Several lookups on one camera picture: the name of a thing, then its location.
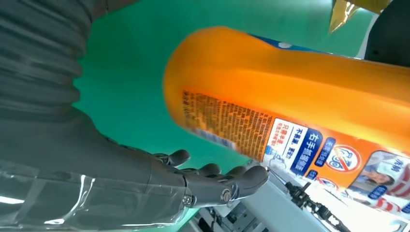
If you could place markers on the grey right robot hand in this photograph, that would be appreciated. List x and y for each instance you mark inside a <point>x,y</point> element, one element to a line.
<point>80,173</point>

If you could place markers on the yellow plastic wrapped cardboard box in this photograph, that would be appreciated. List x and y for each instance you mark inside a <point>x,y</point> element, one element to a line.
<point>339,12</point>

